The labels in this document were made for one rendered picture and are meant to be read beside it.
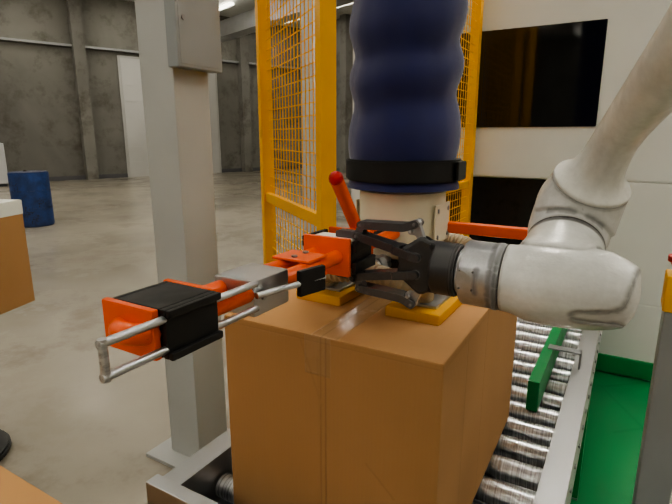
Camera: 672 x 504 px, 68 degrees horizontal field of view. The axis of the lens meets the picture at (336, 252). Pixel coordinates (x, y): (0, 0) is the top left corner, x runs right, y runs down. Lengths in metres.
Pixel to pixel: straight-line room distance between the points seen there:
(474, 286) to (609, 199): 0.21
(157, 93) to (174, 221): 0.43
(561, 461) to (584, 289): 0.64
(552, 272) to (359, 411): 0.36
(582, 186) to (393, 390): 0.38
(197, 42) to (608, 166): 1.41
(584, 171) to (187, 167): 1.38
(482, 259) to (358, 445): 0.36
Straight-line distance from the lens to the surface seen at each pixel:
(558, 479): 1.17
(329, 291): 0.96
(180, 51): 1.78
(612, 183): 0.74
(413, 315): 0.87
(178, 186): 1.82
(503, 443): 1.34
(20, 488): 1.32
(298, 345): 0.83
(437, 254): 0.70
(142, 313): 0.50
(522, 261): 0.66
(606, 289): 0.65
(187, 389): 2.06
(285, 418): 0.91
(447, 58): 0.94
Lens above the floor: 1.26
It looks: 13 degrees down
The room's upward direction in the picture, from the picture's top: straight up
